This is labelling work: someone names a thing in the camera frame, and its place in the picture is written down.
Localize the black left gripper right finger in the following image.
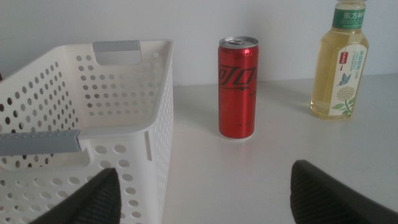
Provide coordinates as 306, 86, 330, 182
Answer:
289, 159, 398, 224

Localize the white perforated plastic basket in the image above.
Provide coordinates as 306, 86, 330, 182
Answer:
0, 39, 175, 224

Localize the red cola can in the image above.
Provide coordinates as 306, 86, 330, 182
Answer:
217, 35, 259, 141

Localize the yellow tea bottle green label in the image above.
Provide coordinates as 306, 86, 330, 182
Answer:
309, 0, 370, 121

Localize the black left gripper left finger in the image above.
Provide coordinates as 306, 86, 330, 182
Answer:
30, 167, 122, 224

